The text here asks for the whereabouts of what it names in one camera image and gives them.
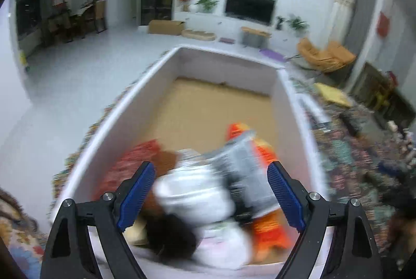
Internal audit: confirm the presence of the white soft package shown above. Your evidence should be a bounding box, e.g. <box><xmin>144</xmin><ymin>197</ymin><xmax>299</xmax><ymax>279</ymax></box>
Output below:
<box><xmin>152</xmin><ymin>166</ymin><xmax>236</xmax><ymax>227</ymax></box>

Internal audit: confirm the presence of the grey printed plastic package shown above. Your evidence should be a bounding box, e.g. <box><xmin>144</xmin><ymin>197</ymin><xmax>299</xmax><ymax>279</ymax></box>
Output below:
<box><xmin>176</xmin><ymin>130</ymin><xmax>281</xmax><ymax>221</ymax></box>

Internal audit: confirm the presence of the brown plush cushion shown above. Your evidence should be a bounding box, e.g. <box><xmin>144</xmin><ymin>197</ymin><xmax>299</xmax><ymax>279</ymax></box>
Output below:
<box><xmin>139</xmin><ymin>151</ymin><xmax>178</xmax><ymax>220</ymax></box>

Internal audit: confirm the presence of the red patterned soft package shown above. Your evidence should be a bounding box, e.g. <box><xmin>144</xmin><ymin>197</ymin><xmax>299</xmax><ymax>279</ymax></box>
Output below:
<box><xmin>93</xmin><ymin>140</ymin><xmax>161</xmax><ymax>199</ymax></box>

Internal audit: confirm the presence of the floral sofa cushion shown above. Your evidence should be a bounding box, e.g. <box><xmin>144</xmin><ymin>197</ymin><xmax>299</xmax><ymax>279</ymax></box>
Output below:
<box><xmin>1</xmin><ymin>190</ymin><xmax>47</xmax><ymax>278</ymax></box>

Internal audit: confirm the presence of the orange red fish plush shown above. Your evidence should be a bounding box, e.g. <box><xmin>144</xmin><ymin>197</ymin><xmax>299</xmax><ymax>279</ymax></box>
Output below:
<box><xmin>227</xmin><ymin>123</ymin><xmax>293</xmax><ymax>263</ymax></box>

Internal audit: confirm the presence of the colourful patterned rug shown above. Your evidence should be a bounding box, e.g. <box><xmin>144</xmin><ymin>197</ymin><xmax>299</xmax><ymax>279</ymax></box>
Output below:
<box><xmin>48</xmin><ymin>49</ymin><xmax>416</xmax><ymax>267</ymax></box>

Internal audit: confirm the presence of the black fabric item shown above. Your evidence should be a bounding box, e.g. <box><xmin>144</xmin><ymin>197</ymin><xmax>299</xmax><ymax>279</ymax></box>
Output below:
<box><xmin>145</xmin><ymin>214</ymin><xmax>197</xmax><ymax>261</ymax></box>

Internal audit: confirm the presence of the dark wooden side shelf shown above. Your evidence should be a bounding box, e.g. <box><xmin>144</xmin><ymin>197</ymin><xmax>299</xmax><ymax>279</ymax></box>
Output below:
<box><xmin>350</xmin><ymin>62</ymin><xmax>415</xmax><ymax>128</ymax></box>

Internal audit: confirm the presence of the large white storage box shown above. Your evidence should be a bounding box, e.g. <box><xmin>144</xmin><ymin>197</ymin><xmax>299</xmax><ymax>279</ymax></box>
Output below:
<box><xmin>51</xmin><ymin>44</ymin><xmax>328</xmax><ymax>217</ymax></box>

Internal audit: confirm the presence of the orange lounge chair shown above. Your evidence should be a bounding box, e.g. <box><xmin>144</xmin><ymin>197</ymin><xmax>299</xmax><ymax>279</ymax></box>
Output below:
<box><xmin>297</xmin><ymin>37</ymin><xmax>356</xmax><ymax>73</ymax></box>

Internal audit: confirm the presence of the purple round mat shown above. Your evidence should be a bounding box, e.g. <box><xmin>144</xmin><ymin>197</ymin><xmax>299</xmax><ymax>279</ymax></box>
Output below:
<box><xmin>259</xmin><ymin>49</ymin><xmax>287</xmax><ymax>63</ymax></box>

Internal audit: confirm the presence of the dining table with chairs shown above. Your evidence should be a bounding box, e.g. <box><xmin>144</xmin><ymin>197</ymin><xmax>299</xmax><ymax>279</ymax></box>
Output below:
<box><xmin>43</xmin><ymin>0</ymin><xmax>108</xmax><ymax>42</ymax></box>

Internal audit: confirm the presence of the green potted plant right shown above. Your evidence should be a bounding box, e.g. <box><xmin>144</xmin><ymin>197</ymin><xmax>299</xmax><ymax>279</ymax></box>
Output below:
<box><xmin>286</xmin><ymin>15</ymin><xmax>310</xmax><ymax>37</ymax></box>

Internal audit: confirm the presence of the green potted plant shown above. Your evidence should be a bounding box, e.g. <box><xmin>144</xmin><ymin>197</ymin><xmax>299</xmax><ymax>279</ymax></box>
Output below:
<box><xmin>286</xmin><ymin>15</ymin><xmax>310</xmax><ymax>37</ymax></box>
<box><xmin>196</xmin><ymin>0</ymin><xmax>219</xmax><ymax>14</ymax></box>

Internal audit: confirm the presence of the small dark potted plant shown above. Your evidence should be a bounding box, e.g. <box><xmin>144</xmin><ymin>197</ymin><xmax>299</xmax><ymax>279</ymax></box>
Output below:
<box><xmin>276</xmin><ymin>16</ymin><xmax>285</xmax><ymax>31</ymax></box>

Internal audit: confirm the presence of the small wooden top bench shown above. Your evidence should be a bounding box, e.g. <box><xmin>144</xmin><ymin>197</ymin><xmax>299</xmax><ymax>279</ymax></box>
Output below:
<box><xmin>241</xmin><ymin>27</ymin><xmax>271</xmax><ymax>49</ymax></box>

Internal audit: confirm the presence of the brown cardboard box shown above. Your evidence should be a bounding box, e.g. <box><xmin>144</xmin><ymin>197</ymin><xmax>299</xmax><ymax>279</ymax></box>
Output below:
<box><xmin>148</xmin><ymin>20</ymin><xmax>185</xmax><ymax>36</ymax></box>

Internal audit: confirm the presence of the small purple floor mat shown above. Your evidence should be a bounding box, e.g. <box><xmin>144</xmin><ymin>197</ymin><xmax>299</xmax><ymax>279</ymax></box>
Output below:
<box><xmin>219</xmin><ymin>37</ymin><xmax>236</xmax><ymax>44</ymax></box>

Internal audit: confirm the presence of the white standing air conditioner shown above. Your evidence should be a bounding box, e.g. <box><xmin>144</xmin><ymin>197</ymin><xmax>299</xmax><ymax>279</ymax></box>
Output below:
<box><xmin>327</xmin><ymin>0</ymin><xmax>355</xmax><ymax>43</ymax></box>

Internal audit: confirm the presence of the beige pet bed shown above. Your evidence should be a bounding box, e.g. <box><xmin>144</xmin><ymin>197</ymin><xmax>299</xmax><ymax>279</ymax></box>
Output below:
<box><xmin>181</xmin><ymin>29</ymin><xmax>217</xmax><ymax>42</ymax></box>

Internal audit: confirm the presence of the white tv cabinet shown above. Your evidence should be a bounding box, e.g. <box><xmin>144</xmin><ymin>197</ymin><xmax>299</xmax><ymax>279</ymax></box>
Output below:
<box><xmin>173</xmin><ymin>11</ymin><xmax>300</xmax><ymax>52</ymax></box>

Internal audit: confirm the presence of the black flat television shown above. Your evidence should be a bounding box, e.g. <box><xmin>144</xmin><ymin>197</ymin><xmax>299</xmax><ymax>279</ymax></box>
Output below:
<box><xmin>224</xmin><ymin>0</ymin><xmax>276</xmax><ymax>25</ymax></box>

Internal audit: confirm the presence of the green potted plant left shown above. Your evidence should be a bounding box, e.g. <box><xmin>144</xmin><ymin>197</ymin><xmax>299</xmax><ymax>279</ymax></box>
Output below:
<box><xmin>196</xmin><ymin>0</ymin><xmax>219</xmax><ymax>14</ymax></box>

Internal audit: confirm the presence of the red wall decoration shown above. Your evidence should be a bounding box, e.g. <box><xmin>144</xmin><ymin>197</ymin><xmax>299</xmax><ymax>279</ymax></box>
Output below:
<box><xmin>376</xmin><ymin>11</ymin><xmax>390</xmax><ymax>38</ymax></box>

